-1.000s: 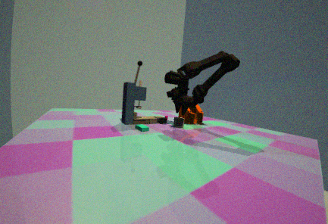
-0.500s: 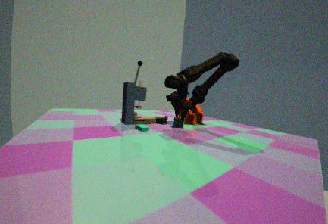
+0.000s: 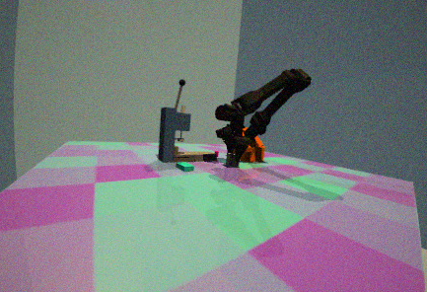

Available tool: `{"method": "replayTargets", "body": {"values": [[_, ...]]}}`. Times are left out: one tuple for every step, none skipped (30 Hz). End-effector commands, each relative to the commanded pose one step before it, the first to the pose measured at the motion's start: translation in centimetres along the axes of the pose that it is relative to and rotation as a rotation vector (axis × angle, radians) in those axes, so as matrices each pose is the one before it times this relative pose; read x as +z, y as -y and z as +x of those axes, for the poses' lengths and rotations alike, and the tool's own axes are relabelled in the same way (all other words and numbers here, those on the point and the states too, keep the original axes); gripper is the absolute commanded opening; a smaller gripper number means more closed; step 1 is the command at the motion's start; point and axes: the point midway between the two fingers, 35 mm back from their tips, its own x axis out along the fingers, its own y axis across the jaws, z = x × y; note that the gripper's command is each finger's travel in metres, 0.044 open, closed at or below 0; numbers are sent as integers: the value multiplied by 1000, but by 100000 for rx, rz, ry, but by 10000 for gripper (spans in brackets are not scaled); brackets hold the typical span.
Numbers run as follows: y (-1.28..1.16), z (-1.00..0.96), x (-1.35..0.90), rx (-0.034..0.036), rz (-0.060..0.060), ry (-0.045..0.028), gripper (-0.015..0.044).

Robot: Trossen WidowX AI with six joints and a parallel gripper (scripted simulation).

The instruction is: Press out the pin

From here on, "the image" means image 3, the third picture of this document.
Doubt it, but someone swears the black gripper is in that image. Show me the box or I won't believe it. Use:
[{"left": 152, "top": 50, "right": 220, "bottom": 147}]
[{"left": 222, "top": 122, "right": 251, "bottom": 162}]

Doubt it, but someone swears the green rectangular block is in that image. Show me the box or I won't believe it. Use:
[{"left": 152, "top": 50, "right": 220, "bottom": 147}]
[{"left": 176, "top": 162, "right": 194, "bottom": 172}]

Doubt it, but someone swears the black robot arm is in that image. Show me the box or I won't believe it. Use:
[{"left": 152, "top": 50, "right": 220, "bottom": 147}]
[{"left": 215, "top": 68, "right": 312, "bottom": 141}]

